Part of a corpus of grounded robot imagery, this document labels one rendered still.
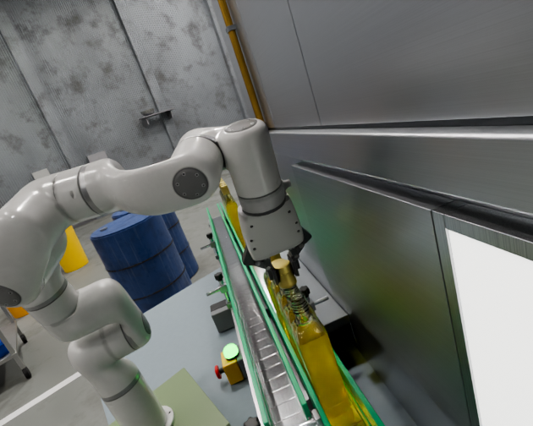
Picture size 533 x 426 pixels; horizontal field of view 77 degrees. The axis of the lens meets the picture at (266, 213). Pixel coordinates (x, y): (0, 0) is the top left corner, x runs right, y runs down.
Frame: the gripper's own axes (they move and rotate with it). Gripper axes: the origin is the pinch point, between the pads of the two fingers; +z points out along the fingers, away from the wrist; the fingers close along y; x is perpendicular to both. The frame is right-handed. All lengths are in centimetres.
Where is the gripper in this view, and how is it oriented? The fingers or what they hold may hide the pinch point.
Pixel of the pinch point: (282, 268)
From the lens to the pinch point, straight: 64.6
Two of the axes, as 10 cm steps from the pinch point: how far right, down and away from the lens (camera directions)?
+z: 2.4, 8.2, 5.3
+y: -9.2, 3.6, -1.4
